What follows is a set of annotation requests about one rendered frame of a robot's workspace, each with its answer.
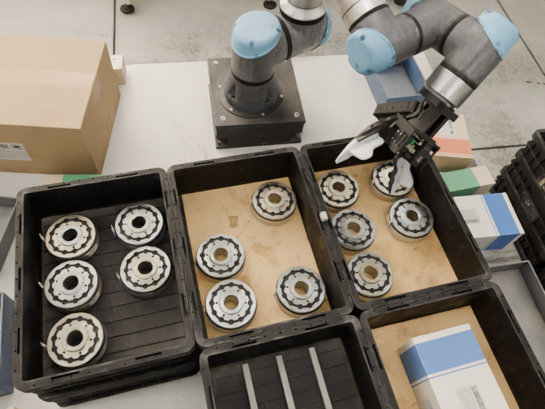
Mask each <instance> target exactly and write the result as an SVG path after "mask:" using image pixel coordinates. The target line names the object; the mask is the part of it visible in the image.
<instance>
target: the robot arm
mask: <svg viewBox="0 0 545 409"><path fill-rule="evenodd" d="M331 1H332V3H333V5H334V6H335V8H336V9H337V12H338V14H339V15H340V17H341V19H342V21H343V22H344V24H345V26H346V27H347V29H348V31H349V32H350V36H349V38H348V40H347V42H346V46H345V51H346V53H347V54H348V56H349V57H348V61H349V63H350V65H351V66H352V67H353V69H354V70H355V71H357V72H358V73H359V74H361V75H372V74H375V73H377V72H380V71H384V70H387V69H389V68H390V67H392V66H393V65H395V64H397V63H399V62H402V61H404V60H406V59H408V58H411V57H413V56H415V55H416V54H420V53H422V52H423V51H425V50H428V49H430V48H432V49H434V50H435V51H437V52H438V53H439V54H441V55H443V56H444V57H445V58H444V60H443V61H442V62H441V63H440V64H439V65H438V67H437V68H436V69H435V70H434V71H433V72H432V73H431V74H430V76H429V77H428V78H427V79H426V81H425V82H424V84H425V85H426V86H425V87H423V86H422V88H421V89H420V90H419V91H418V92H419V93H420V94H422V95H423V96H424V97H425V98H424V100H423V101H422V102H421V103H420V102H418V101H399V102H391V103H382V104H377V106H376V108H375V111H374V113H373V115H374V116H375V117H376V118H377V120H379V121H376V122H374V123H372V124H370V125H369V126H368V127H366V128H365V129H364V130H363V131H361V132H360V133H359V134H358V135H357V136H355V139H353V140H352V141H351V142H350V143H349V144H348V145H347V146H346V147H345V149H344V150H343V151H342V152H341V154H340V155H339V156H338V158H337V159H336V163H337V164H338V163H341V162H343V161H345V160H347V159H348V158H349V157H351V156H355V157H357V158H359V159H360V160H367V159H368V158H370V157H372V154H373V149H375V148H377V147H379V146H381V145H382V144H387V145H388V146H389V148H390V150H391V151H392V152H393V153H395V154H396V155H395V156H394V159H393V164H394V168H393V171H392V172H391V179H390V180H389V182H388V193H389V195H392V194H393V193H394V192H395V191H396V190H397V189H398V187H399V186H400V184H401V185H403V186H405V187H408V188H411V187H412V185H413V179H412V177H411V174H410V165H412V166H414V167H415V168H416V167H418V168H419V169H420V170H421V169H422V168H423V167H424V166H425V165H426V164H427V163H428V162H429V161H430V160H431V159H432V158H433V156H434V155H435V154H436V153H437V152H438V151H439V150H440V149H441V147H440V146H439V145H438V144H436V141H435V140H433V139H432V138H433V137H434V136H435V135H436V133H437V132H438V131H439V130H440V129H441V128H442V126H443V125H445V124H446V122H447V121H448V120H451V121H452V122H453V123H454V122H455V121H456V120H457V119H458V117H459V116H458V115H457V114H455V113H454V112H455V110H454V108H456V109H459V108H460V106H461V105H462V104H463V103H464V102H465V101H466V99H467V98H468V97H469V96H470V95H471V94H472V92H473V91H474V90H475V89H476V88H477V87H478V86H479V85H480V84H481V83H482V82H483V81H484V80H485V79H486V78H487V76H488V75H489V74H490V73H491V72H492V71H493V69H494V68H495V67H496V66H497V65H498V64H499V63H500V61H501V60H502V61H503V60H504V56H505V55H506V54H507V53H508V52H509V51H510V50H511V49H512V47H513V46H514V45H515V44H516V42H517V41H518V39H519V31H518V30H517V28H516V27H515V25H514V24H513V23H511V22H510V21H509V20H508V19H506V18H505V17H504V16H502V15H501V14H499V13H498V12H494V11H493V10H485V11H484V12H483V13H482V14H481V15H479V16H478V17H477V19H476V18H475V17H473V16H471V15H469V14H467V13H466V12H464V11H463V10H461V9H460V8H458V7H456V6H454V5H453V4H452V3H450V2H448V1H447V0H408V1H407V2H406V4H405V5H404V6H403V9H402V11H401V14H398V15H394V14H393V13H392V11H391V9H390V7H389V6H388V3H387V2H386V1H385V0H331ZM330 17H331V15H330V12H329V9H328V8H327V6H326V3H325V1H324V0H280V6H279V11H278V12H277V13H276V14H272V13H270V12H268V11H263V12H260V11H249V12H247V13H246V14H244V15H242V16H241V17H239V18H238V20H237V21H236V22H235V24H234V28H233V33H232V37H231V46H232V49H231V69H230V72H229V74H228V75H227V77H226V79H225V83H224V95H225V99H226V100H227V101H228V102H229V103H230V104H231V105H232V106H233V107H235V108H236V109H238V110H242V111H245V112H260V111H263V110H266V109H268V108H269V107H271V106H272V105H273V104H274V102H275V101H276V99H277V93H278V87H277V81H276V77H275V75H274V71H275V66H276V65H277V64H278V63H280V62H284V61H285V60H288V59H290V58H293V57H296V56H298V55H300V54H303V53H306V52H307V51H312V50H315V49H316V48H318V47H319V46H321V45H322V44H324V43H325V42H326V41H327V39H328V38H329V36H330V33H331V30H332V20H330ZM381 136H383V138H381ZM430 151H432V152H433V154H432V155H431V156H430V157H429V158H428V159H427V160H426V161H425V162H424V163H422V160H423V159H424V158H425V157H426V156H427V155H428V154H429V152H430Z"/></svg>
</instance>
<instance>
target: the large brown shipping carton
mask: <svg viewBox="0 0 545 409"><path fill-rule="evenodd" d="M120 96H121V94H120V91H119V88H118V83H117V80H116V76H115V74H114V69H113V65H112V62H111V59H110V56H109V51H108V48H107V44H106V42H105V41H91V40H80V39H69V38H57V37H36V36H25V35H14V34H2V33H0V172H11V173H27V174H101V173H102V170H103V166H104V163H105V156H106V153H107V149H108V146H109V140H110V137H111V133H112V129H113V125H114V120H115V116H116V113H117V109H118V103H119V100H120Z"/></svg>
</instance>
